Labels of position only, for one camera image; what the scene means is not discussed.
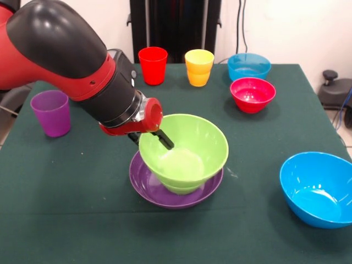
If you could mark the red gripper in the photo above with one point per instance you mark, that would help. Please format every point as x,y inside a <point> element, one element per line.
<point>154,115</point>

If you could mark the large green bowl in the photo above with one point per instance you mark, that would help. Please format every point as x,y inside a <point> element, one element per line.
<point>198,143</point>

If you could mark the large purple bowl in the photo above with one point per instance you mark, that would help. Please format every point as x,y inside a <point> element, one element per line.
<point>154,195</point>

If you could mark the small green bowl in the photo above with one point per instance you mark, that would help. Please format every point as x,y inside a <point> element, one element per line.
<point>181,189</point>

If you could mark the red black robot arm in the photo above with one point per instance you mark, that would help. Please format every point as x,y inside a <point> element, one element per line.
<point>55,49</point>

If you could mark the red cup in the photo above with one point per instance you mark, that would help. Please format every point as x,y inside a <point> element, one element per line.
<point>152,68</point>

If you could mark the dark green tablecloth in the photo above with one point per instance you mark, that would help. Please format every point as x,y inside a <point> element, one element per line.
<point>82,192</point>

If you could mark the yellow cup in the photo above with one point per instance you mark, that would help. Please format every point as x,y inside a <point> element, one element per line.
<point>199,68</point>

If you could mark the purple cup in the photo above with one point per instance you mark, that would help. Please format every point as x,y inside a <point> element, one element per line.
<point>52,115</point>

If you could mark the small red bowl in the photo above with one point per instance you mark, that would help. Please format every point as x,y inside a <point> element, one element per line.
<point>251,96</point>

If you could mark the small blue bowl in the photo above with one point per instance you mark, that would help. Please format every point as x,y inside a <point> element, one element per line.
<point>247,68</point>

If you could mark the dark grey equipment base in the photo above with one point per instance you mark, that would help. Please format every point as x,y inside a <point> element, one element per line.
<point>11,101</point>
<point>335,90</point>

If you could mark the large blue bowl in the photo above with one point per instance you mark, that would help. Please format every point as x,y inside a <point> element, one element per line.
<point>316,192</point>

